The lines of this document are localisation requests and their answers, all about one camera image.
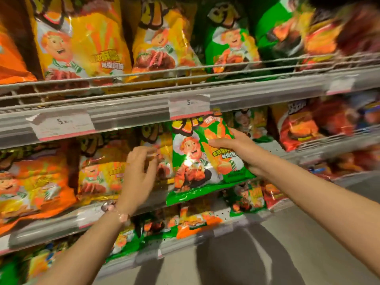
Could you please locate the person's left hand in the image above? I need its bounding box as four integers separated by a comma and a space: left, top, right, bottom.
115, 145, 160, 217

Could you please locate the person's right forearm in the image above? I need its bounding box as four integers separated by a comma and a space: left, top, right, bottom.
256, 154, 380, 276

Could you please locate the yellow snack bag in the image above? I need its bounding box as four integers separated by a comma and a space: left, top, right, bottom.
130, 0, 206, 84
139, 124, 175, 181

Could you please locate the white price tag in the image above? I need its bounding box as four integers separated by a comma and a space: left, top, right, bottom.
76, 206, 105, 230
212, 224, 235, 238
26, 111, 97, 142
168, 94, 212, 121
325, 76, 356, 96
135, 249, 162, 263
0, 234, 10, 256

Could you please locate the person's right hand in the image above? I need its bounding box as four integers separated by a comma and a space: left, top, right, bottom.
207, 127, 270, 179

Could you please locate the pink bead bracelet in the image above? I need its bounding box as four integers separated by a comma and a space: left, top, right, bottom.
102, 201, 131, 224

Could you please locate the person's left forearm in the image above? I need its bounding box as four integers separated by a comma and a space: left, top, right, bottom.
37, 210, 131, 285

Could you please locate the red ridged potato chips bag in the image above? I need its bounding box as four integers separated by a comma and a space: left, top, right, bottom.
270, 99, 323, 152
262, 182, 288, 210

